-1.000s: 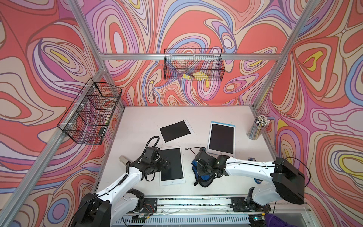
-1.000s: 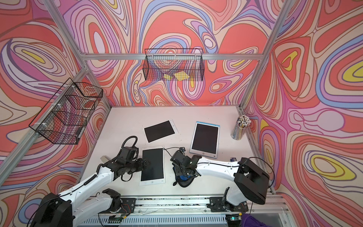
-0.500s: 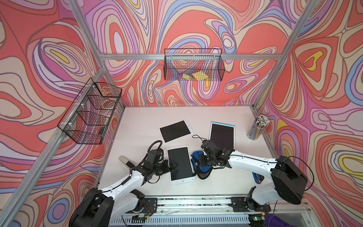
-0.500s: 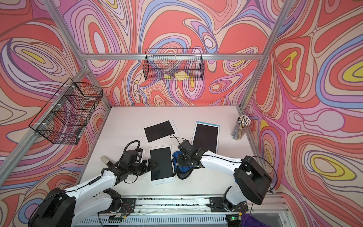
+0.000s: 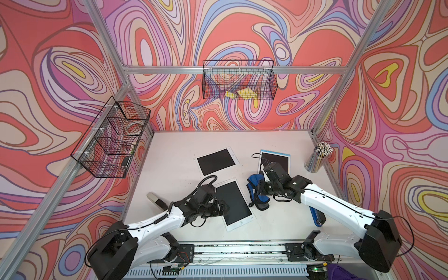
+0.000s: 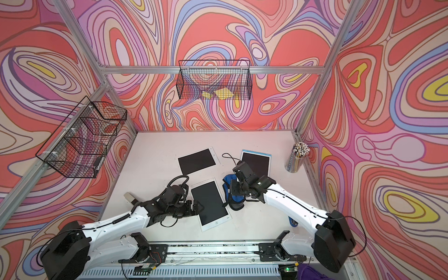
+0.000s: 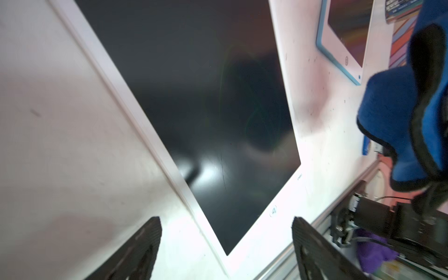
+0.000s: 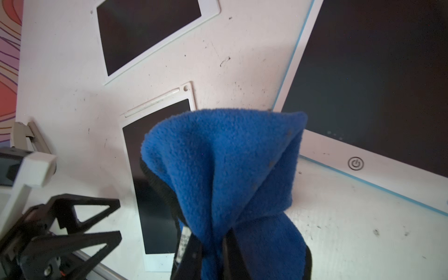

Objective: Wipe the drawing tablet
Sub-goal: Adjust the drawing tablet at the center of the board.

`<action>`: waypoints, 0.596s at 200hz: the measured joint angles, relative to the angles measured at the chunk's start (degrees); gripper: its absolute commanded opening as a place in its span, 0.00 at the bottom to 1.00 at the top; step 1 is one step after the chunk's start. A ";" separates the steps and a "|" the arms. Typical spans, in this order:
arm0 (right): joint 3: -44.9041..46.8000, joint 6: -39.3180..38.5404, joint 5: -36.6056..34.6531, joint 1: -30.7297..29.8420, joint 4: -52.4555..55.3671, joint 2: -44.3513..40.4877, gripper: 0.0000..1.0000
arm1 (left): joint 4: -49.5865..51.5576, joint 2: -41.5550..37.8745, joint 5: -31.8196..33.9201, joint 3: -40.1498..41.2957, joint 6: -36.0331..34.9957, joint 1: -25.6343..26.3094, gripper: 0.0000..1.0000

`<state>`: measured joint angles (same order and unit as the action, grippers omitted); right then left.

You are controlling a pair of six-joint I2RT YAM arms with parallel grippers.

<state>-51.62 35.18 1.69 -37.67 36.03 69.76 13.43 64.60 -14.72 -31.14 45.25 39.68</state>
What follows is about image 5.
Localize black wire basket back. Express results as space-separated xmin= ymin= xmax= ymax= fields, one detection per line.
xmin=202 ymin=58 xmax=278 ymax=100

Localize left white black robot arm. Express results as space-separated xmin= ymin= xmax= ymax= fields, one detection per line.
xmin=85 ymin=184 xmax=229 ymax=280

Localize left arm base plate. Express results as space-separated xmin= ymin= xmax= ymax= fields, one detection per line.
xmin=148 ymin=243 xmax=195 ymax=265

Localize cup of pencils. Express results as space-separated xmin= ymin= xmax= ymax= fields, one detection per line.
xmin=304 ymin=142 xmax=334 ymax=173

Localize purple cloth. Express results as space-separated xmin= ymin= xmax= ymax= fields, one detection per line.
xmin=327 ymin=264 xmax=365 ymax=280

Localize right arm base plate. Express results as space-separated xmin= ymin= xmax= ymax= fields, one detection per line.
xmin=281 ymin=243 xmax=335 ymax=263

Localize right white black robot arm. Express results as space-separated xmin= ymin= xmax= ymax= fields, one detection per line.
xmin=255 ymin=162 xmax=403 ymax=273

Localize blue microfibre cloth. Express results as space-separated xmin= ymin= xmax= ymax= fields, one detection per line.
xmin=246 ymin=174 xmax=270 ymax=211

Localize black wire basket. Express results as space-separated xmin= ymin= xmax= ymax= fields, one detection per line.
xmin=71 ymin=97 xmax=151 ymax=179
xmin=202 ymin=58 xmax=278 ymax=100

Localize blue-edged white drawing tablet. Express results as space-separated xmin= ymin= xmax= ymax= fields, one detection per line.
xmin=259 ymin=150 xmax=291 ymax=182

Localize black wire basket left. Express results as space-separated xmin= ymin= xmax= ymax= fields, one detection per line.
xmin=71 ymin=97 xmax=151 ymax=179

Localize white tablet at back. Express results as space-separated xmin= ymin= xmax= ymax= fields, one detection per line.
xmin=195 ymin=147 xmax=240 ymax=176

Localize yellow sticky notes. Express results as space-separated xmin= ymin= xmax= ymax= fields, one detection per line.
xmin=224 ymin=87 xmax=258 ymax=100

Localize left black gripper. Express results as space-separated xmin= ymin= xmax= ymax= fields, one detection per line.
xmin=197 ymin=199 xmax=231 ymax=219

